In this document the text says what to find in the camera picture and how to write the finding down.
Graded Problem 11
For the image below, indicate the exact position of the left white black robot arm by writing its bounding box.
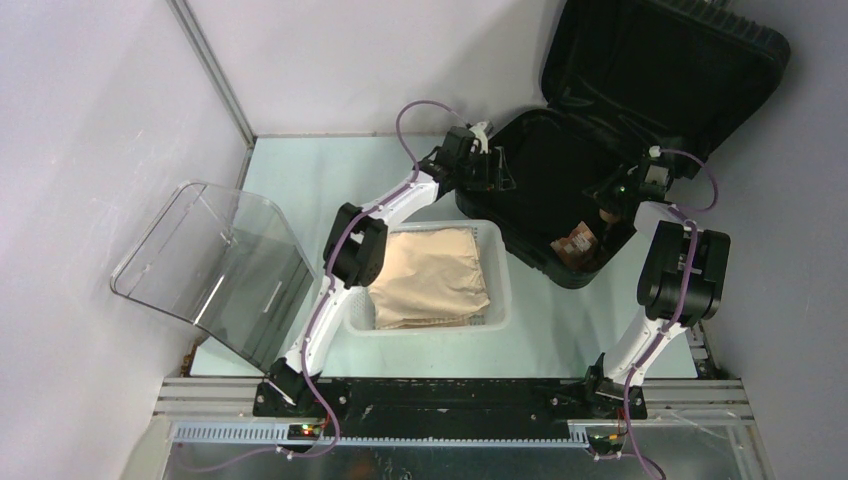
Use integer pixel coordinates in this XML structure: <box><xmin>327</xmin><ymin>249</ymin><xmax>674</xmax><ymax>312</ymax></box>
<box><xmin>266</xmin><ymin>121</ymin><xmax>516</xmax><ymax>417</ymax></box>

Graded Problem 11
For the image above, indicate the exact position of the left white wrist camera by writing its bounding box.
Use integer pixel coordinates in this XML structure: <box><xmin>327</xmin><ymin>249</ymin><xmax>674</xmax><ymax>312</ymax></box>
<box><xmin>467</xmin><ymin>120</ymin><xmax>494</xmax><ymax>154</ymax></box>

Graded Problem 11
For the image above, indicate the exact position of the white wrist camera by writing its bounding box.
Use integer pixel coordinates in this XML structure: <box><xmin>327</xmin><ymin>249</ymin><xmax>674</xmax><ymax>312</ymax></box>
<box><xmin>645</xmin><ymin>145</ymin><xmax>672</xmax><ymax>187</ymax></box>
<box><xmin>467</xmin><ymin>120</ymin><xmax>494</xmax><ymax>154</ymax></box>

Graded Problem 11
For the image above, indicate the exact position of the beige cloth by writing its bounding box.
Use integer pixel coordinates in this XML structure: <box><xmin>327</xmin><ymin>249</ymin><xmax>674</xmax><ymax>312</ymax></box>
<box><xmin>368</xmin><ymin>228</ymin><xmax>490</xmax><ymax>330</ymax></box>

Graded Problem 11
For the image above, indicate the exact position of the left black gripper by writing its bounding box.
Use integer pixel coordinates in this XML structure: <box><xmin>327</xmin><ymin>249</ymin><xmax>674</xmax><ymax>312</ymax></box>
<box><xmin>454</xmin><ymin>146</ymin><xmax>514</xmax><ymax>191</ymax></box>

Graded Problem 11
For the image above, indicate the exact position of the round wooden brush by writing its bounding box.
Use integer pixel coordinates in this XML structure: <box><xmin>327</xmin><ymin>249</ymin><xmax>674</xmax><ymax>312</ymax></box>
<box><xmin>598</xmin><ymin>208</ymin><xmax>621</xmax><ymax>229</ymax></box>

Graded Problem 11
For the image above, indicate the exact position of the white perforated plastic basket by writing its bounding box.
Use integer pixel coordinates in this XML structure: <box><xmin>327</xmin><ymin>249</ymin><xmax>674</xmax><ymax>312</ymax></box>
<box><xmin>342</xmin><ymin>220</ymin><xmax>512</xmax><ymax>337</ymax></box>

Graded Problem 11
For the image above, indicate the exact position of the aluminium frame rail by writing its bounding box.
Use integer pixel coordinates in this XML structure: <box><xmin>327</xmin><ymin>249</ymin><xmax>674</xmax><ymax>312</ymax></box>
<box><xmin>154</xmin><ymin>377</ymin><xmax>754</xmax><ymax>448</ymax></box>

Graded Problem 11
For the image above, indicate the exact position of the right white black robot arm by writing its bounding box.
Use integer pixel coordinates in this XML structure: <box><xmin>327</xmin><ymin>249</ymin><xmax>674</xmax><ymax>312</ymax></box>
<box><xmin>581</xmin><ymin>156</ymin><xmax>731</xmax><ymax>418</ymax></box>

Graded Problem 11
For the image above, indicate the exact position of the black ribbed hard-shell suitcase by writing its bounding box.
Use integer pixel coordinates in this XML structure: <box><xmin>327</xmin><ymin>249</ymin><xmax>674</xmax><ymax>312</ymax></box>
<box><xmin>455</xmin><ymin>1</ymin><xmax>791</xmax><ymax>289</ymax></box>

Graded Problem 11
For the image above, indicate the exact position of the clear acrylic bin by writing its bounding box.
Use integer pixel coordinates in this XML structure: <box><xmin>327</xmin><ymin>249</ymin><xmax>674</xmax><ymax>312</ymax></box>
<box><xmin>110</xmin><ymin>181</ymin><xmax>315</xmax><ymax>373</ymax></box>

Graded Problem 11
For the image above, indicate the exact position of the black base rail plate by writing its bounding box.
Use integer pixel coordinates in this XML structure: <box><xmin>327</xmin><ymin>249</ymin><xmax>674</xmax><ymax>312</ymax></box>
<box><xmin>253</xmin><ymin>377</ymin><xmax>648</xmax><ymax>441</ymax></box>

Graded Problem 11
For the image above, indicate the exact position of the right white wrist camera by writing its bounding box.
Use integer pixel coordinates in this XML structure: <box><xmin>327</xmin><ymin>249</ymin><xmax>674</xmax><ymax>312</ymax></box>
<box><xmin>645</xmin><ymin>145</ymin><xmax>672</xmax><ymax>187</ymax></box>

